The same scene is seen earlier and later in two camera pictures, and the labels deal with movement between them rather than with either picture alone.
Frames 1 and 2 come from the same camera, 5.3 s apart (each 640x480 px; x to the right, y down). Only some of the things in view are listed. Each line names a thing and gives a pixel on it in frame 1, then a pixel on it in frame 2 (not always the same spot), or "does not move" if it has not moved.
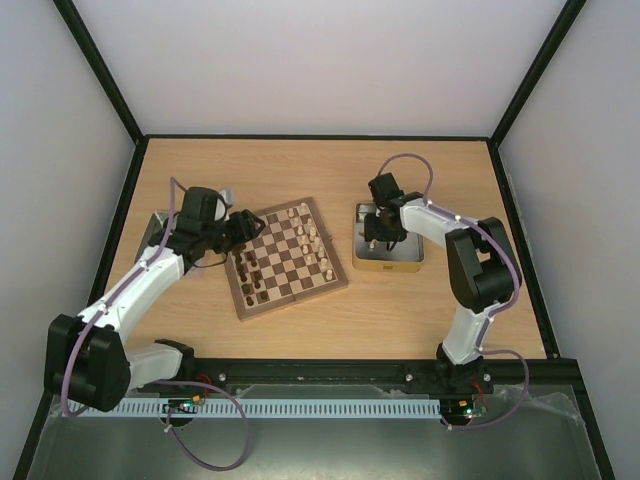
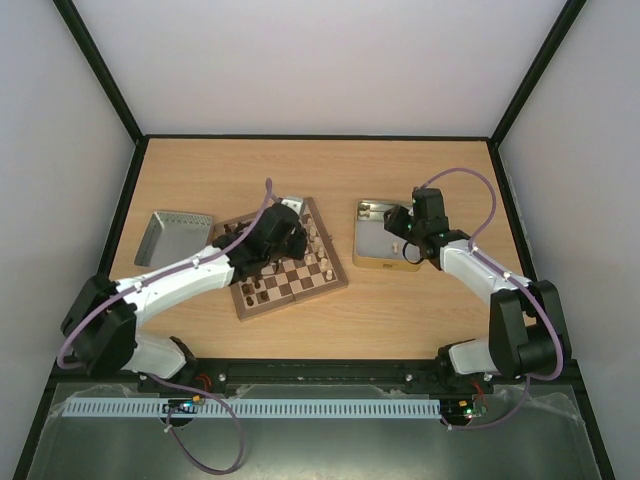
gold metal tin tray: (374, 257) does not move
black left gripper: (245, 230) -> (298, 249)
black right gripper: (379, 228) -> (396, 220)
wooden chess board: (293, 258) does not move
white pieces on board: (310, 241) does not move
